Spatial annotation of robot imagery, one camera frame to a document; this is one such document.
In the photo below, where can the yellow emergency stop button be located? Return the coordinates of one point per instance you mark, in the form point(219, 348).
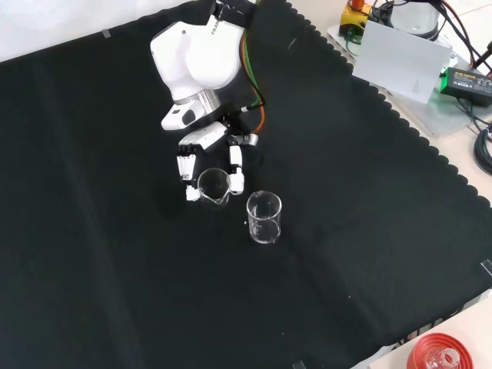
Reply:
point(355, 17)

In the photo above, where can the red round container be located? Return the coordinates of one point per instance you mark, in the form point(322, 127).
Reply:
point(442, 351)

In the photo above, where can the tall clear glass beaker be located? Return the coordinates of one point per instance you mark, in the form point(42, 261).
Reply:
point(264, 221)

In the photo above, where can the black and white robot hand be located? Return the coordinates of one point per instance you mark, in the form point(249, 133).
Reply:
point(207, 153)

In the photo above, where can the pale grey board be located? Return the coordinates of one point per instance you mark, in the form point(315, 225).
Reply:
point(399, 65)

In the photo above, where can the grey metal base plate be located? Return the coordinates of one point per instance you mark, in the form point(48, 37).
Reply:
point(434, 111)

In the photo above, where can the black power supply box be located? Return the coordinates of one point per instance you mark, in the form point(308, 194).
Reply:
point(467, 82)

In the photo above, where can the black bench cloth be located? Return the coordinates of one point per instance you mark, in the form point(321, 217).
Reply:
point(153, 250)

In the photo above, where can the small clear glass flask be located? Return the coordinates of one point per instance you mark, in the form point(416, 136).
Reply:
point(442, 359)

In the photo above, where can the small clear glass beaker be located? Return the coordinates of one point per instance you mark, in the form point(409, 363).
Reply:
point(213, 188)

